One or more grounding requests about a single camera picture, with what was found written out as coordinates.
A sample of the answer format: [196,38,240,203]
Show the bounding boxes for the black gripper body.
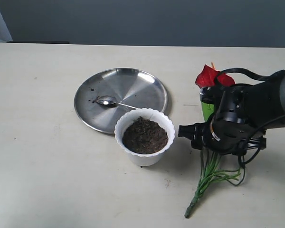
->
[200,85,266,155]

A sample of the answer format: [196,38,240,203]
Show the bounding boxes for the red artificial anthurium flower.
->
[184,63,245,219]

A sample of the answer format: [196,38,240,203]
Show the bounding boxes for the silver metal spork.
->
[95,95,137,109]

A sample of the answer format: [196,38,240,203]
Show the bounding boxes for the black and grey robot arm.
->
[178,68,285,157]

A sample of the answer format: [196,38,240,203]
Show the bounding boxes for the white scalloped plastic pot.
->
[114,108,175,166]

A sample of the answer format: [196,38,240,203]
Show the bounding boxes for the round stainless steel plate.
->
[74,68,168,134]

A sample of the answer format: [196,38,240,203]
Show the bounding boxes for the black camera cable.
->
[213,67,285,185]

